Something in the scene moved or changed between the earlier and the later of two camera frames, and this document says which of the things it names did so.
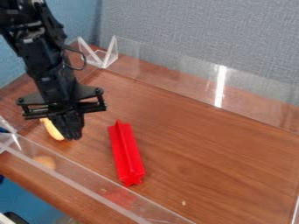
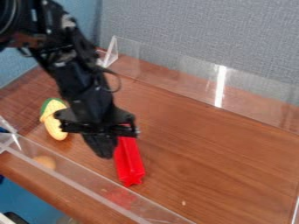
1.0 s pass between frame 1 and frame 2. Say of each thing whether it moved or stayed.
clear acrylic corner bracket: stayed
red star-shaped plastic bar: stayed
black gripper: moved
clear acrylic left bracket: stayed
